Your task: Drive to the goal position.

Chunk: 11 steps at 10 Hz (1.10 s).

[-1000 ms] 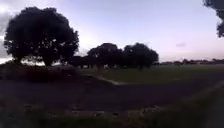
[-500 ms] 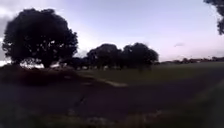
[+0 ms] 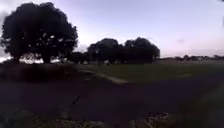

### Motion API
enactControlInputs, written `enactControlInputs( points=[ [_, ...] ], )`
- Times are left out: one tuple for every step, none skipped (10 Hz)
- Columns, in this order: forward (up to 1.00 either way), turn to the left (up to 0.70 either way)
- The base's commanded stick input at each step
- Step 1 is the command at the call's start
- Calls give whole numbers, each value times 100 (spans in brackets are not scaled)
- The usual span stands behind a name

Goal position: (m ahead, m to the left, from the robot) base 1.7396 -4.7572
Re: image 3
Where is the pale narrow footpath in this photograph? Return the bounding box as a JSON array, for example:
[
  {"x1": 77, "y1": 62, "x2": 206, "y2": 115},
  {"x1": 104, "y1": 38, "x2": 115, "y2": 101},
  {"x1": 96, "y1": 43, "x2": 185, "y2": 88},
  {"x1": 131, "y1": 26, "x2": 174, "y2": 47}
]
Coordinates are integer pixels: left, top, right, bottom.
[{"x1": 87, "y1": 68, "x2": 130, "y2": 85}]

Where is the clump of dark trees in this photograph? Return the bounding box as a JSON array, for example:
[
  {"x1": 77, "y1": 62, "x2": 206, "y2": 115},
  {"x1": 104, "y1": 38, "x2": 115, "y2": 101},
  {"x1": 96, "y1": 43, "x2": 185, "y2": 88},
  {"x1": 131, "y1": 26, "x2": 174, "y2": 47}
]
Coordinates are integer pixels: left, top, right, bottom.
[{"x1": 67, "y1": 36, "x2": 162, "y2": 65}]

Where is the dark asphalt path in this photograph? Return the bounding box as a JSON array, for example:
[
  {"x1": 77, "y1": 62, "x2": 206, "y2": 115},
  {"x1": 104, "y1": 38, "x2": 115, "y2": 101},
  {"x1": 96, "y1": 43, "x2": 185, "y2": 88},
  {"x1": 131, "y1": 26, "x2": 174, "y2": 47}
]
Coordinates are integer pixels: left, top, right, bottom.
[{"x1": 0, "y1": 70, "x2": 224, "y2": 127}]

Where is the open grass field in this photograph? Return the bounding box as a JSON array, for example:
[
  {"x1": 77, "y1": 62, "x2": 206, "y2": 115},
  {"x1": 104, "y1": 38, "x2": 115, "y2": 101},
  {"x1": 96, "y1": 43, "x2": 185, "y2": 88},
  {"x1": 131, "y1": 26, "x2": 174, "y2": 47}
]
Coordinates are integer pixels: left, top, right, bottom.
[{"x1": 0, "y1": 59, "x2": 224, "y2": 84}]

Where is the large broad tree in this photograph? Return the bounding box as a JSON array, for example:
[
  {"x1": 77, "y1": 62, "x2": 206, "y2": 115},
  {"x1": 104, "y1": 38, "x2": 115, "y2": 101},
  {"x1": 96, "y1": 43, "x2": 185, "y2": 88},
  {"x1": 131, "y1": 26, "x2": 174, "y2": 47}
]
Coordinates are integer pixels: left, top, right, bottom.
[{"x1": 0, "y1": 1, "x2": 80, "y2": 65}]

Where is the distant low tree line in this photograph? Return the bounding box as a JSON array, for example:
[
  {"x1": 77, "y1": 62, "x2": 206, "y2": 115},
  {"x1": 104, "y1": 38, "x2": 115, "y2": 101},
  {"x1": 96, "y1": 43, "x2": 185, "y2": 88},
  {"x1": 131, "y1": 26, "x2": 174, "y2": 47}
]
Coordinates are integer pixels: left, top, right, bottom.
[{"x1": 159, "y1": 54, "x2": 224, "y2": 63}]

